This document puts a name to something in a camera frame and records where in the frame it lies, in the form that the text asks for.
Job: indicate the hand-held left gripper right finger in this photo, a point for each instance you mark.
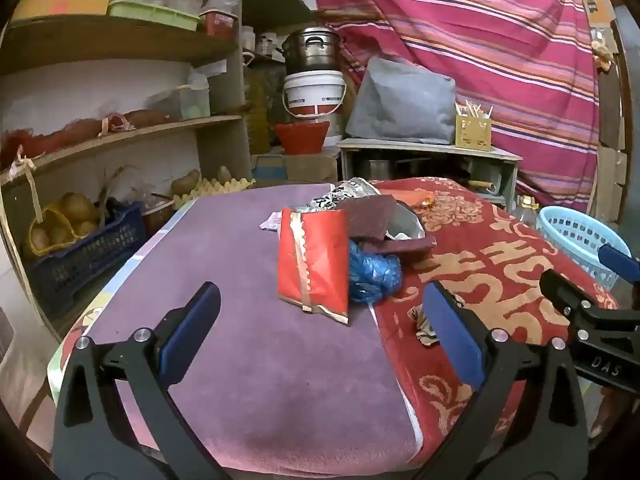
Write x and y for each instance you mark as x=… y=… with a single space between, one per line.
x=452 y=340

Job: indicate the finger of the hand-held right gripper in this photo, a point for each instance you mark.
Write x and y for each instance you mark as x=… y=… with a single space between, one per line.
x=562 y=290
x=620 y=262

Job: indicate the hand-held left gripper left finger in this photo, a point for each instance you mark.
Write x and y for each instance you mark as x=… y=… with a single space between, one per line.
x=192 y=330

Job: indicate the light blue plastic basket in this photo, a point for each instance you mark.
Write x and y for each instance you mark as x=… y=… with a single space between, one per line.
x=570 y=235

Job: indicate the blue plastic bag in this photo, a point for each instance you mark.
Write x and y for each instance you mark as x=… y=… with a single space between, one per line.
x=372 y=275

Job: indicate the red snack packet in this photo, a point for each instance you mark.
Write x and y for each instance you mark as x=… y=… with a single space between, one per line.
x=312 y=260

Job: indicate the maroon cloth piece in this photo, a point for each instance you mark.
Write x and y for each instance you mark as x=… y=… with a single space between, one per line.
x=365 y=215

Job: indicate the red patterned blanket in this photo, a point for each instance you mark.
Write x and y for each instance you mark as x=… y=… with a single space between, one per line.
x=475 y=270

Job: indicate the clear bottle yellow label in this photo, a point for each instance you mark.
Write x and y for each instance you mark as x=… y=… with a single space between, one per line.
x=526 y=212

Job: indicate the cartoon printed tablecloth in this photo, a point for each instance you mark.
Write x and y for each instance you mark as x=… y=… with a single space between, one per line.
x=85 y=320

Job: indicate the dark blue plastic crate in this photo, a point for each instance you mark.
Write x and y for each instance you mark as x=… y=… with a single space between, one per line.
x=85 y=262

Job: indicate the small pink wrapper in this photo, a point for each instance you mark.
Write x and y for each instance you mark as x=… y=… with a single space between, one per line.
x=270 y=221

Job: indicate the yellow egg tray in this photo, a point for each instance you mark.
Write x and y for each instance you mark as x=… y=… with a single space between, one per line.
x=220 y=190

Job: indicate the loose potato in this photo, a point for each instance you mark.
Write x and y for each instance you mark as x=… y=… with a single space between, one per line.
x=186 y=182

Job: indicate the yellow basket of potatoes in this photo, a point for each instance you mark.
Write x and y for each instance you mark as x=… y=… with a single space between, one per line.
x=60 y=225

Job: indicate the bamboo chopstick holder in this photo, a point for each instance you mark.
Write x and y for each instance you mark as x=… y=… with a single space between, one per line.
x=472 y=135

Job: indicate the silver black printed packet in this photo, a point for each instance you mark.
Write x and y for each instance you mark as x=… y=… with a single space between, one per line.
x=340 y=194

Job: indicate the metal pot in cabinet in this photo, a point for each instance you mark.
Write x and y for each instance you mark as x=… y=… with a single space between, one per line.
x=377 y=169

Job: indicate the cardboard box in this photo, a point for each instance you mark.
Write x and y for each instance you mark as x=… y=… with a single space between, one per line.
x=310 y=167

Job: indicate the bundle of chopsticks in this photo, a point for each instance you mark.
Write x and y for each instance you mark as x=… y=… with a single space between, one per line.
x=472 y=109

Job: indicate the sweet potato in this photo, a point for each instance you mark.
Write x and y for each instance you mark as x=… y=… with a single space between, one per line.
x=147 y=118

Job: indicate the red plastic bowl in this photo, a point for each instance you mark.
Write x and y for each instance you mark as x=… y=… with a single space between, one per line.
x=300 y=137

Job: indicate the clear plastic container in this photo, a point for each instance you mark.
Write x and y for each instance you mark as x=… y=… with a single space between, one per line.
x=192 y=102

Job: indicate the yellow cooking oil bottle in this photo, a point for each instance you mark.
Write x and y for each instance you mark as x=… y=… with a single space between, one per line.
x=257 y=110

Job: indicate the red mesh bag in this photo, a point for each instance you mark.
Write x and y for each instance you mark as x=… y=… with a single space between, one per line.
x=55 y=137

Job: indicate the grey fabric bag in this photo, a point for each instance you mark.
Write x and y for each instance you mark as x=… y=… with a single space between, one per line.
x=400 y=100

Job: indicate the white plastic bucket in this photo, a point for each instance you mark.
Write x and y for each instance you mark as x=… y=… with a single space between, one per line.
x=315 y=90

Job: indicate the pink striped cloth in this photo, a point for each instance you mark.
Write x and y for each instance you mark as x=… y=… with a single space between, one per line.
x=475 y=35

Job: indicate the row of jars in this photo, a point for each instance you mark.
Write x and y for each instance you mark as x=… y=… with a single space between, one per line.
x=262 y=42

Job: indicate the steel cooking pot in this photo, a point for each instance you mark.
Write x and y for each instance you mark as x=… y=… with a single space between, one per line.
x=310 y=50

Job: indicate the wooden shelf unit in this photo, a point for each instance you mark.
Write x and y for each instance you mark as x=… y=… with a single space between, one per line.
x=100 y=37

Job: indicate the red plastic container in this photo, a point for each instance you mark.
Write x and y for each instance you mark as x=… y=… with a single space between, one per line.
x=219 y=22

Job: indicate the green plastic tray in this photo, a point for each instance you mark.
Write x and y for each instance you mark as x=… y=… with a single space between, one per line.
x=150 y=14

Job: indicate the yellow flat box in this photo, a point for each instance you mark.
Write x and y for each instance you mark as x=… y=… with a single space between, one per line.
x=60 y=6

